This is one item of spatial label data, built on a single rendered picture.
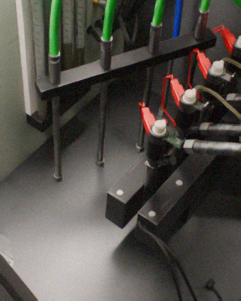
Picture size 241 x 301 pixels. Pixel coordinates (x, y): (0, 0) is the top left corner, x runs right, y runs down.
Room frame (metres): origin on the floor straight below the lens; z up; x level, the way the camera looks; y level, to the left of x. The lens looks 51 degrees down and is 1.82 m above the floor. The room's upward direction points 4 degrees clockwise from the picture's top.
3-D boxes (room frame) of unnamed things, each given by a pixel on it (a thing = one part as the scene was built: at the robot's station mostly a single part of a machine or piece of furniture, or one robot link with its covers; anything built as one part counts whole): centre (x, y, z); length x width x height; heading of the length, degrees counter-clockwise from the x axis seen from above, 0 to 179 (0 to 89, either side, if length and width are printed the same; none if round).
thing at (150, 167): (0.58, -0.08, 1.03); 0.05 x 0.03 x 0.21; 55
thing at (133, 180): (0.68, -0.14, 0.91); 0.34 x 0.10 x 0.15; 145
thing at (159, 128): (0.58, -0.08, 1.13); 0.02 x 0.02 x 0.03
